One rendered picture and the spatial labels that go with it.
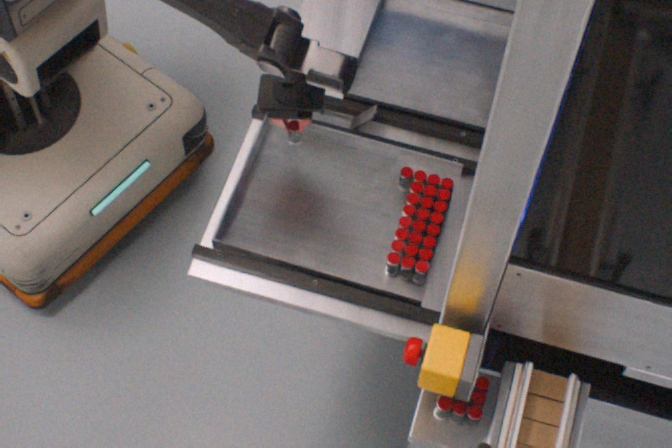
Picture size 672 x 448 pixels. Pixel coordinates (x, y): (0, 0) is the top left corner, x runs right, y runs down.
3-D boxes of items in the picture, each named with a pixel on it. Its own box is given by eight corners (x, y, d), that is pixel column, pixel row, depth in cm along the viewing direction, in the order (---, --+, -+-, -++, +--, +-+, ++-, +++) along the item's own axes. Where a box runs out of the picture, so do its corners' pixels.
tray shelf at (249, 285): (566, 25, 196) (568, 19, 195) (483, 363, 161) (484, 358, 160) (318, -34, 203) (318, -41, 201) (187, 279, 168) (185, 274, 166)
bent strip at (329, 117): (376, 125, 182) (377, 104, 176) (371, 138, 180) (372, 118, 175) (298, 103, 184) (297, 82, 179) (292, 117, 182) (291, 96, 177)
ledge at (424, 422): (519, 387, 159) (521, 382, 158) (500, 468, 153) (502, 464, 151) (429, 361, 161) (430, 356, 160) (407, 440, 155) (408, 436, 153)
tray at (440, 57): (563, 39, 192) (567, 26, 189) (535, 153, 179) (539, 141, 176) (382, -5, 197) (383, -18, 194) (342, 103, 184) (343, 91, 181)
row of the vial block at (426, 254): (452, 193, 174) (455, 179, 170) (424, 287, 165) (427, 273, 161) (439, 190, 175) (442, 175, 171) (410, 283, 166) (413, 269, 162)
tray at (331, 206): (460, 175, 177) (463, 164, 174) (419, 310, 163) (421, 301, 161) (267, 123, 181) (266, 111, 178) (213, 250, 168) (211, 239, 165)
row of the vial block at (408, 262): (439, 190, 175) (442, 175, 171) (410, 283, 166) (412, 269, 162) (426, 186, 175) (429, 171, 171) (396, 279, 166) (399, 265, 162)
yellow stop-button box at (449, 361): (478, 356, 151) (485, 335, 145) (466, 402, 148) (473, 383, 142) (426, 341, 152) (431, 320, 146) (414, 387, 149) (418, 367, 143)
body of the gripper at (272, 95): (323, 117, 162) (321, 87, 156) (257, 114, 163) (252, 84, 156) (326, 83, 165) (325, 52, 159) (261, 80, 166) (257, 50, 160)
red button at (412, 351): (432, 349, 150) (435, 337, 147) (425, 374, 148) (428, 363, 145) (406, 341, 150) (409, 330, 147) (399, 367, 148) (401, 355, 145)
